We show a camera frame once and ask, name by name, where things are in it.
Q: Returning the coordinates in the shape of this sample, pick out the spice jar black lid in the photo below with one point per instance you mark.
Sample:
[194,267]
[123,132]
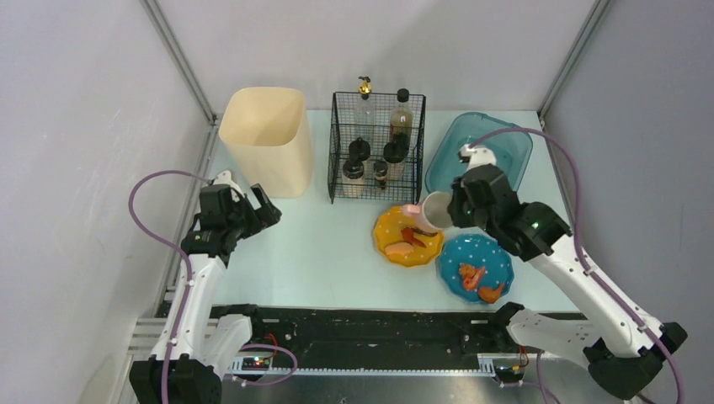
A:
[359,150]
[353,178]
[395,152]

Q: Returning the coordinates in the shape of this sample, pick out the brown sauce bottle black cap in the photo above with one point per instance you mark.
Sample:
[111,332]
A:
[401,118]

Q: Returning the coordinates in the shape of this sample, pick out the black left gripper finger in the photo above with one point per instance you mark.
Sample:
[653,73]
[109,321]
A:
[262,198]
[268,215]

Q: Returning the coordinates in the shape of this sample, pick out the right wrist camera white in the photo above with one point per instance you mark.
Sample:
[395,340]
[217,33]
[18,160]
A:
[476,156]

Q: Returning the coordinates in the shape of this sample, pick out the pink white mug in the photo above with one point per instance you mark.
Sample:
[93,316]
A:
[431,215]

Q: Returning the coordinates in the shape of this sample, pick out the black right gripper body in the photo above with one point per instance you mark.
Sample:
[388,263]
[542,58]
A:
[461,203]

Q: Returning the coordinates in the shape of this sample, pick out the clear bottle gold pump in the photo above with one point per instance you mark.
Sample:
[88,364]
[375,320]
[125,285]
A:
[364,108]

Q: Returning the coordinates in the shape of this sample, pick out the teal plastic basin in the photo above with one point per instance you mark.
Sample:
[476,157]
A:
[512,150]

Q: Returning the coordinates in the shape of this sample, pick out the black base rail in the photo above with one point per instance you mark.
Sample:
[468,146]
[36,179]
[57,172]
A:
[376,340]

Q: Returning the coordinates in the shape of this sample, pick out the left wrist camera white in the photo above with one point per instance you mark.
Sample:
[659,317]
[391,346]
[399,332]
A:
[228,177]

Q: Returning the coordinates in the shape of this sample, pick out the yellow dotted plate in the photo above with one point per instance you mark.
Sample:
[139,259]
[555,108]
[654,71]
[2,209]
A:
[387,230]

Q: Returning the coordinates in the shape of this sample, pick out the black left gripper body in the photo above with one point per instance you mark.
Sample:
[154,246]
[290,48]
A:
[256,209]

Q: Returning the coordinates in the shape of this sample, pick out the small pepper shaker jar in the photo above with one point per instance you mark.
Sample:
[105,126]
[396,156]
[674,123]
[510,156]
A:
[380,174]

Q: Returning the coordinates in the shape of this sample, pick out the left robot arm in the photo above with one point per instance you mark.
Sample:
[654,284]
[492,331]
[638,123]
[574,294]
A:
[187,365]

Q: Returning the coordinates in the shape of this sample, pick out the food scraps on blue plate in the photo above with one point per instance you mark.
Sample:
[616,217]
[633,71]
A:
[471,280]

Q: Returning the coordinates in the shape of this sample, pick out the blue dotted plate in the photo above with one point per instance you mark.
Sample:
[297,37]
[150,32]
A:
[478,251]

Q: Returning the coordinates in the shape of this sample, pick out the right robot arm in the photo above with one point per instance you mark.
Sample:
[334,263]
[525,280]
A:
[621,345]

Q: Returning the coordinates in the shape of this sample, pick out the black wire basket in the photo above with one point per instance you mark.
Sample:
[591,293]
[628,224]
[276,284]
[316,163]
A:
[343,130]

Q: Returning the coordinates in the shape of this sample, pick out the beige plastic bin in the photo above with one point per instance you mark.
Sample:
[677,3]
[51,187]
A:
[266,131]

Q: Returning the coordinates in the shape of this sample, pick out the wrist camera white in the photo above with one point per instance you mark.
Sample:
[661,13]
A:
[228,177]
[476,156]

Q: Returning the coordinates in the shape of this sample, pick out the food scraps on yellow plate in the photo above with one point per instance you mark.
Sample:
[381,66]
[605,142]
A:
[413,239]

